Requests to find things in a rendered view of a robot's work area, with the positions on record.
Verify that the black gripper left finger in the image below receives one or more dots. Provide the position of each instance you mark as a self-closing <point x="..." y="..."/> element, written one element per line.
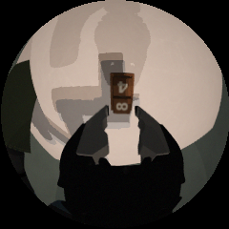
<point x="86" y="146"/>

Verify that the brown cube with number 4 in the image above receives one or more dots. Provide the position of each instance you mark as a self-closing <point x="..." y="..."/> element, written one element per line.
<point x="122" y="85"/>

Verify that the brown wooden cube with number 8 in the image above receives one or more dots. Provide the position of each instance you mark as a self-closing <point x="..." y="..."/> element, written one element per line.
<point x="122" y="104"/>

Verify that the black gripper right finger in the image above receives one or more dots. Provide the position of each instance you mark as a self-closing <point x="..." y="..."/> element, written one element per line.
<point x="157" y="143"/>

